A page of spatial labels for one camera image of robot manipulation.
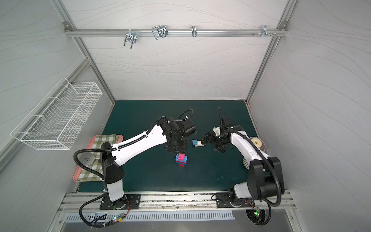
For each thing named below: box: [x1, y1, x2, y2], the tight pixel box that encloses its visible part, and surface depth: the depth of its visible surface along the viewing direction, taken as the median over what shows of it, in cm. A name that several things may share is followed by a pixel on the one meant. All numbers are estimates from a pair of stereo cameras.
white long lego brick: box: [194, 140, 205, 147], surface depth 95 cm
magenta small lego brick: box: [177, 153, 186, 161], surface depth 80 cm
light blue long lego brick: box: [175, 154, 188, 163], surface depth 81 cm
